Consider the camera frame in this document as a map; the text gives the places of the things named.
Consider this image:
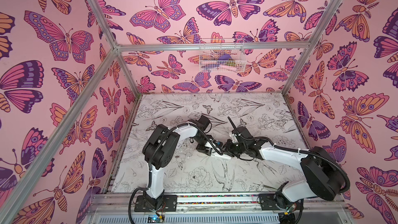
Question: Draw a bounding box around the white remote control with display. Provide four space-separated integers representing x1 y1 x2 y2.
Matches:
212 152 232 161

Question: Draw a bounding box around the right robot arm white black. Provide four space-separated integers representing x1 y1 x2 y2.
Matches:
222 127 351 207

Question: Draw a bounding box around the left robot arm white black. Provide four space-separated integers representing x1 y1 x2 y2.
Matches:
143 115 223 199

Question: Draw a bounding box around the purple item in basket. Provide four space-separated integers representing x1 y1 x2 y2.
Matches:
218 54 234 63

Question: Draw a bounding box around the green circuit board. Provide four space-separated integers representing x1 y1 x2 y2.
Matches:
147 215 165 224

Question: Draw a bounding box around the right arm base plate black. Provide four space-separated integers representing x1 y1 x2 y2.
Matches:
257 192 303 213

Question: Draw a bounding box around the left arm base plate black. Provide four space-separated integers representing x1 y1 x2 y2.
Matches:
134 195 178 212

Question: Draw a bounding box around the white wire basket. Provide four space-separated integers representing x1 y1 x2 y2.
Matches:
198 38 247 73

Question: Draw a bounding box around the aluminium front rail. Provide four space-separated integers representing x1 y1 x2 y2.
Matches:
88 192 347 215

